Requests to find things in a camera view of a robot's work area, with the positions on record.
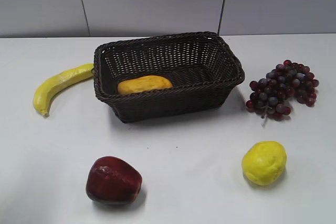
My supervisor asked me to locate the yellow banana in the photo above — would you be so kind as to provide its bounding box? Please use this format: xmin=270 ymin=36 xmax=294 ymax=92
xmin=33 ymin=63 xmax=94 ymax=118

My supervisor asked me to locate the yellow lemon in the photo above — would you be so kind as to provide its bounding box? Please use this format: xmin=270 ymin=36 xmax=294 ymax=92
xmin=241 ymin=141 xmax=287 ymax=186

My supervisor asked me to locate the purple grape bunch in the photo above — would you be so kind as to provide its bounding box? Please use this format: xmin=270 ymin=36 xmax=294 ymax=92
xmin=246 ymin=60 xmax=319 ymax=122

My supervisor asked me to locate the dark woven plastic basket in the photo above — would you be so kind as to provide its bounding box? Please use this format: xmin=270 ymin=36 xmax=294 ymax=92
xmin=93 ymin=31 xmax=245 ymax=123

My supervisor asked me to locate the yellow-orange mango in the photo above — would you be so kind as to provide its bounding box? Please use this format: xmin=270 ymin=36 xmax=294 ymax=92
xmin=118 ymin=75 xmax=173 ymax=94

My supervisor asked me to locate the dark red apple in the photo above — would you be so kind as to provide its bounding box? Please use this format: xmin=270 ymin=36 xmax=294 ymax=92
xmin=86 ymin=156 xmax=143 ymax=205

